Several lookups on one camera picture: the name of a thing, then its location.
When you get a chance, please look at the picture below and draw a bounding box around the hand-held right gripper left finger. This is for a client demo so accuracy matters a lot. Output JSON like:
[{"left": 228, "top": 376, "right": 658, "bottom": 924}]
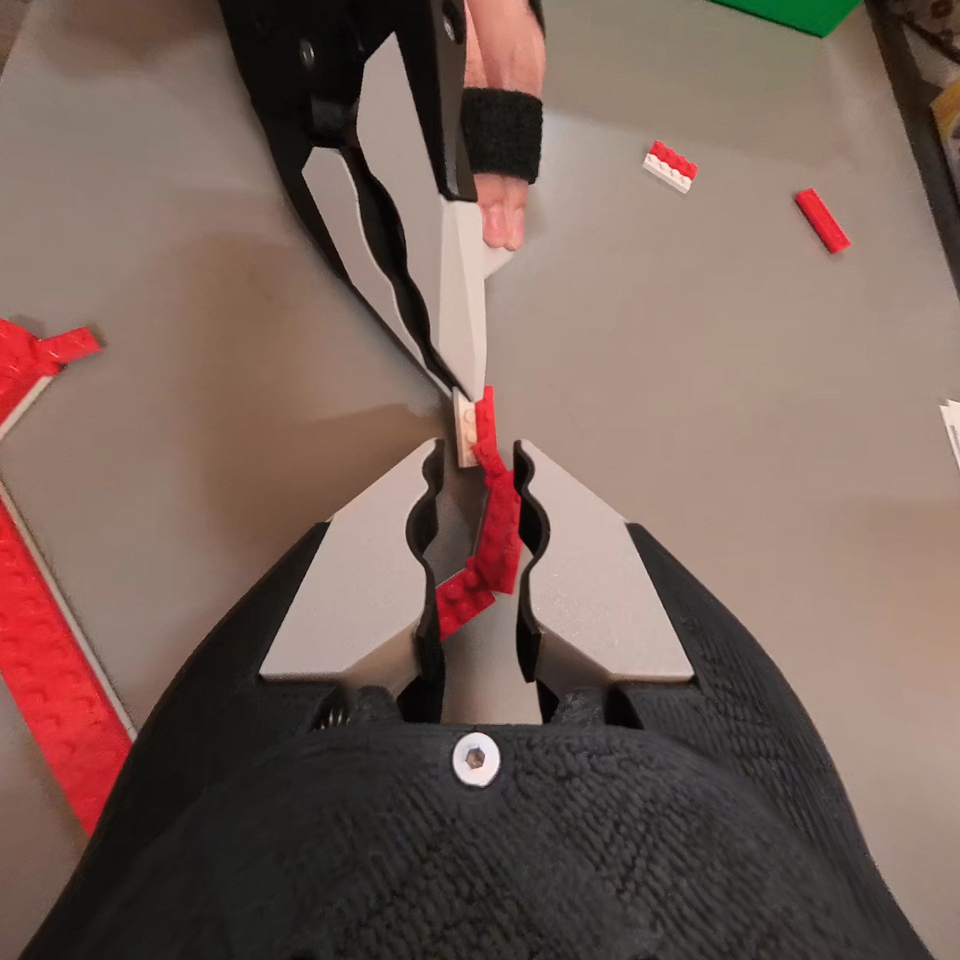
[{"left": 258, "top": 438, "right": 448, "bottom": 725}]

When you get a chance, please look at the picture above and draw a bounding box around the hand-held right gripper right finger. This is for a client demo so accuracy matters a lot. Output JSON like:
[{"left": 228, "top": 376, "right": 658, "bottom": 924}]
[{"left": 512, "top": 438, "right": 696, "bottom": 725}]

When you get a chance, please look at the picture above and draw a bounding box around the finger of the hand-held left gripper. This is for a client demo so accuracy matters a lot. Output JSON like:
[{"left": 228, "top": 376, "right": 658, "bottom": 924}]
[
  {"left": 300, "top": 142, "right": 470, "bottom": 399},
  {"left": 358, "top": 31, "right": 517, "bottom": 400}
]

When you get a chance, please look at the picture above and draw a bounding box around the red lego plate assembly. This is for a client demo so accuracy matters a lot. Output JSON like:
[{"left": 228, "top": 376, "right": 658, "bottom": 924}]
[{"left": 435, "top": 384, "right": 525, "bottom": 642}]

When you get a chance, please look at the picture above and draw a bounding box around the white lego plate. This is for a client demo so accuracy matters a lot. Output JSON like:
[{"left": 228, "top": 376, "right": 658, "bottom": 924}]
[{"left": 452, "top": 390, "right": 481, "bottom": 470}]

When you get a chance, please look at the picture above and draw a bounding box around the red and white lego brick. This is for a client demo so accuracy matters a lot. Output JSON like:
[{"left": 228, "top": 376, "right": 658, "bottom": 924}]
[{"left": 642, "top": 140, "right": 699, "bottom": 195}]

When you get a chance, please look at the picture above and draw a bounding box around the small red lego plate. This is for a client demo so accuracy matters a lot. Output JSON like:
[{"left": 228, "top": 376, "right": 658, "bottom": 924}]
[{"left": 795, "top": 187, "right": 852, "bottom": 255}]

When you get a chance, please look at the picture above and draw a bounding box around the lego set box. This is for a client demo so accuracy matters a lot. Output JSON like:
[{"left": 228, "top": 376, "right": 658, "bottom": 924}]
[{"left": 930, "top": 78, "right": 960, "bottom": 151}]

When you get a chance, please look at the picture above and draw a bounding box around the person's left hand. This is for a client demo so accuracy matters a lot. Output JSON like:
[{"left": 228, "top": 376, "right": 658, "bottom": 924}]
[{"left": 461, "top": 0, "right": 546, "bottom": 252}]

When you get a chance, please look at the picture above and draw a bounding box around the green plastic bin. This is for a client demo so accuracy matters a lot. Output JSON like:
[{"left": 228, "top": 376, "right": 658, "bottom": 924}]
[{"left": 705, "top": 0, "right": 867, "bottom": 39}]

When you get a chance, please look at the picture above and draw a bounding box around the brown patterned handbag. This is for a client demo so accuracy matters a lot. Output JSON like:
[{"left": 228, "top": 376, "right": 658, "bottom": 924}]
[{"left": 896, "top": 0, "right": 960, "bottom": 87}]

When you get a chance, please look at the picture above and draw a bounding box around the large red lego frame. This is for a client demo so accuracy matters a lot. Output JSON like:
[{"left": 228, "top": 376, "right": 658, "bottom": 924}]
[{"left": 0, "top": 318, "right": 136, "bottom": 837}]

